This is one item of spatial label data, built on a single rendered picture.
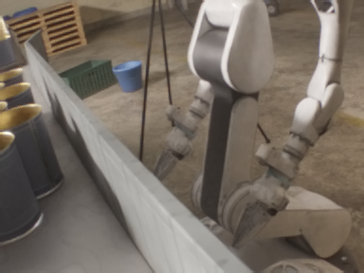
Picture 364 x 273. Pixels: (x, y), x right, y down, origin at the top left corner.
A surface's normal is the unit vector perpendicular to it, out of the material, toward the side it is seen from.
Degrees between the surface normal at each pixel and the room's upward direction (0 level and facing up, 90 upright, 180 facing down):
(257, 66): 90
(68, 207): 0
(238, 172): 90
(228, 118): 70
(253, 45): 89
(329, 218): 86
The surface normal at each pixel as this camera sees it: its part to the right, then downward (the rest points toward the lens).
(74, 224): -0.19, -0.90
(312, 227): 0.46, 0.29
